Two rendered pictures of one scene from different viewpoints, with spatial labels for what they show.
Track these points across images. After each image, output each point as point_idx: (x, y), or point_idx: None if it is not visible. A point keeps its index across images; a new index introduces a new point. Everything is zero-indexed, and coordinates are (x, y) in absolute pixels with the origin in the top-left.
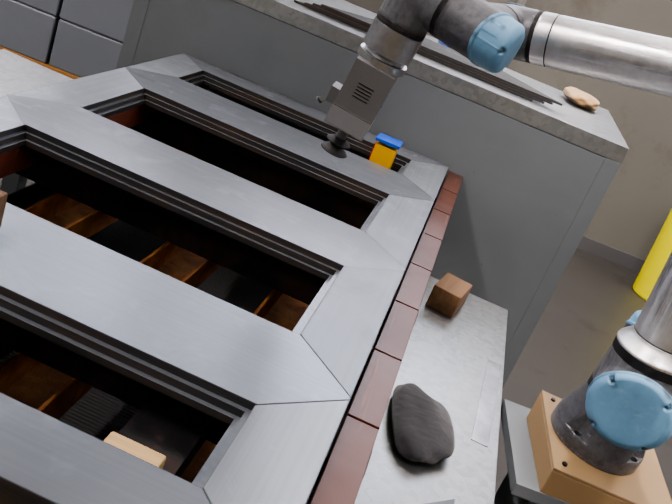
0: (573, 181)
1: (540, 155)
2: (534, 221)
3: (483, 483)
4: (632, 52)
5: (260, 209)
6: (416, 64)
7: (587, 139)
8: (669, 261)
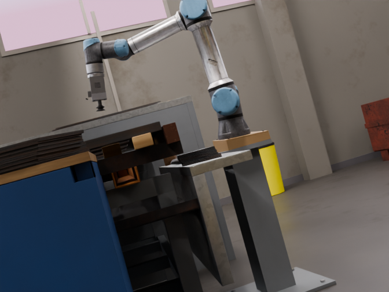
0: (183, 117)
1: (166, 117)
2: (182, 140)
3: None
4: (155, 29)
5: None
6: (103, 119)
7: (176, 101)
8: (202, 61)
